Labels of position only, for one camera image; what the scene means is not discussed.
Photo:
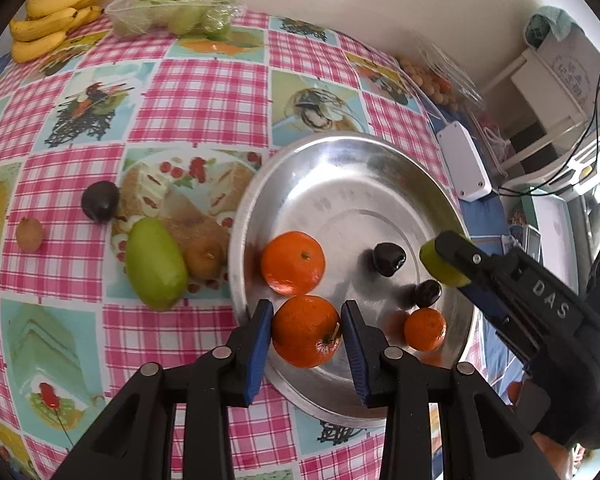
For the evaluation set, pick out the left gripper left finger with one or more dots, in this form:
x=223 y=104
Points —
x=229 y=376

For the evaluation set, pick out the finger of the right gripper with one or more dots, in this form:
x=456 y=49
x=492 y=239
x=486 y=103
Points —
x=475 y=264

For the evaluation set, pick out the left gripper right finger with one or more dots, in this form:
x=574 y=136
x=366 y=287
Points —
x=388 y=377

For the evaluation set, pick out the large green mango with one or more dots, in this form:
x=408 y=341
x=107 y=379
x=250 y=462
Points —
x=155 y=265

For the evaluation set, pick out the brown kiwi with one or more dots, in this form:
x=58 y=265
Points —
x=204 y=258
x=29 y=235

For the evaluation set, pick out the clear box of green fruits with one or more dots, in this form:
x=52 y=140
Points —
x=212 y=19

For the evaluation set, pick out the smartphone on stand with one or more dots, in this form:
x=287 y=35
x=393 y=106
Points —
x=525 y=237

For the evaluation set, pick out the small orange tangerine in tray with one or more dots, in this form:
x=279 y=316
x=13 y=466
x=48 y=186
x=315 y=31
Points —
x=425 y=329

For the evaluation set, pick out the white plastic adapter box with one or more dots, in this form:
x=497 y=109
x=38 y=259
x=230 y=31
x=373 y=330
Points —
x=466 y=169

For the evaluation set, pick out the small dark plum in tray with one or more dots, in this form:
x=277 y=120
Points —
x=388 y=258

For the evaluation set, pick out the silver metal round tray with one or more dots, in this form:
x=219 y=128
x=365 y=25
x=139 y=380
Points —
x=349 y=192

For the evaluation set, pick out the clear box of longans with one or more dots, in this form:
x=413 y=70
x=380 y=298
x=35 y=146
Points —
x=437 y=74

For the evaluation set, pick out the white shelf furniture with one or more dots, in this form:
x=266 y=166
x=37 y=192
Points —
x=558 y=76

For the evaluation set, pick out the checkered fruit print tablecloth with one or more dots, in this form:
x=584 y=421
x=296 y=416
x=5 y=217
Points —
x=196 y=114

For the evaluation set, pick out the yellow banana bunch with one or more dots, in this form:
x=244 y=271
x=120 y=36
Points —
x=47 y=24

